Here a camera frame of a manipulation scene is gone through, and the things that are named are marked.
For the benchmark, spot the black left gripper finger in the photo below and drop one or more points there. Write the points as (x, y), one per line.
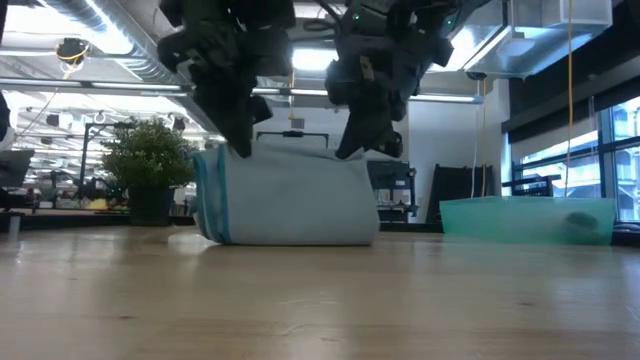
(230, 120)
(261, 109)

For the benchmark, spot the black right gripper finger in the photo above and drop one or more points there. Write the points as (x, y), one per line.
(394, 145)
(362, 127)

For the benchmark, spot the blue microfiber towel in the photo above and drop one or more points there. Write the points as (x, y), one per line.
(290, 200)

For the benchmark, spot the green plastic basket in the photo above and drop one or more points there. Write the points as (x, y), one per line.
(500, 220)

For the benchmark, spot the black equipment rack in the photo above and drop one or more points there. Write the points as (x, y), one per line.
(395, 185)

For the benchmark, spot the long ceiling light tube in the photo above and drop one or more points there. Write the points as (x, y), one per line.
(445, 98)
(100, 86)

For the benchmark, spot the black upright panel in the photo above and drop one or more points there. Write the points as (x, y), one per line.
(457, 192)

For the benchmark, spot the potted green plant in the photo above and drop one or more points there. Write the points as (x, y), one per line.
(147, 155)

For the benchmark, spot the round ceiling device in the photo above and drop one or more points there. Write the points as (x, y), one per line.
(72, 50)

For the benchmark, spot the large window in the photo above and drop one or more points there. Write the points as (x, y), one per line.
(575, 165)

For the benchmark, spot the dark screen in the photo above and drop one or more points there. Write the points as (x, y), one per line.
(15, 167)

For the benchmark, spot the corrugated silver duct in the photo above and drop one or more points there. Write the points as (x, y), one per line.
(150, 60)

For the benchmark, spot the silver ventilation duct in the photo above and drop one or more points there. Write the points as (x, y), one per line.
(540, 35)

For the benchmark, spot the black aluminium table frame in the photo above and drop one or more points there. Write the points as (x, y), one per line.
(75, 220)

